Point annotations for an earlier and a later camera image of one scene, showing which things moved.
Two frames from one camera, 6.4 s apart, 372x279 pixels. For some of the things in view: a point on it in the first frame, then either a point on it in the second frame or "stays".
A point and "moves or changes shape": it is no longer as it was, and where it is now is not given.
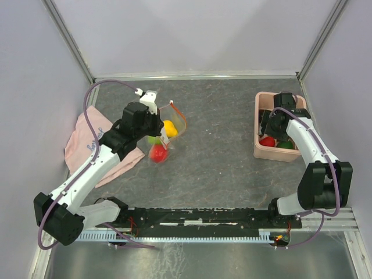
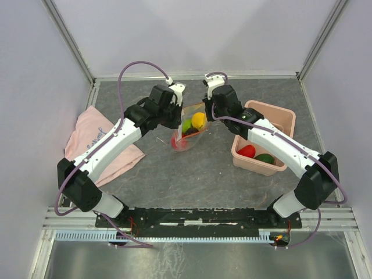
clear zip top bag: (174, 127) to (195, 120)
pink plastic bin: (264, 100) moves or changes shape
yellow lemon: (171, 129) to (199, 120)
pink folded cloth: (82, 143) stays
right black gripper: (281, 135) to (207, 104)
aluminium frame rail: (197, 78) stays
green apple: (154, 140) to (186, 124)
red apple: (158, 153) to (176, 142)
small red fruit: (268, 141) moves or changes shape
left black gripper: (158, 124) to (175, 124)
